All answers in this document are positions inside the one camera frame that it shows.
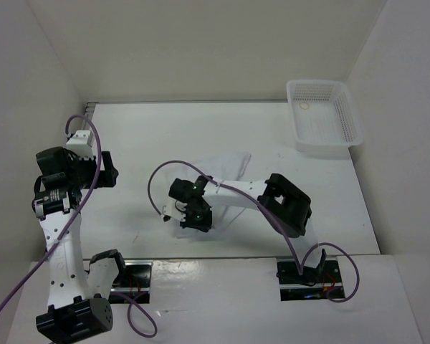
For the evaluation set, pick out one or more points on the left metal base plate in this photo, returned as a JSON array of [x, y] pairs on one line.
[[135, 281]]

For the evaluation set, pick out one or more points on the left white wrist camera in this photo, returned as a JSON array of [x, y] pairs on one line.
[[80, 143]]

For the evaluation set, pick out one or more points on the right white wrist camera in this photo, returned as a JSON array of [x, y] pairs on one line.
[[171, 211]]

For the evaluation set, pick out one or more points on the white perforated plastic basket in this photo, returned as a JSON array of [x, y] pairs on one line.
[[324, 118]]

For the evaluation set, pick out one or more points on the white skirt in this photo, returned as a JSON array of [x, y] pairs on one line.
[[228, 166]]

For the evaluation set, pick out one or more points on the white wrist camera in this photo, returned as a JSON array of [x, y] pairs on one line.
[[80, 143], [171, 211]]

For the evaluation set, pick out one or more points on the metal base plate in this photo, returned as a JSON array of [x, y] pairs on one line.
[[312, 285], [135, 281]]

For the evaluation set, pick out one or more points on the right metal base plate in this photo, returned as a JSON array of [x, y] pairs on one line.
[[312, 285]]

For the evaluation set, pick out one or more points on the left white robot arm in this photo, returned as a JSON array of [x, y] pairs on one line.
[[78, 306]]

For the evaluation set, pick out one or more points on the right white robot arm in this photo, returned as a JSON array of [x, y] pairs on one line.
[[285, 207]]

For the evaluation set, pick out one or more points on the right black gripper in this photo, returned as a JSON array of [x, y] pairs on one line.
[[204, 226]]

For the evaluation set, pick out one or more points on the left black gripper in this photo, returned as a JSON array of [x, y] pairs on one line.
[[107, 177]]

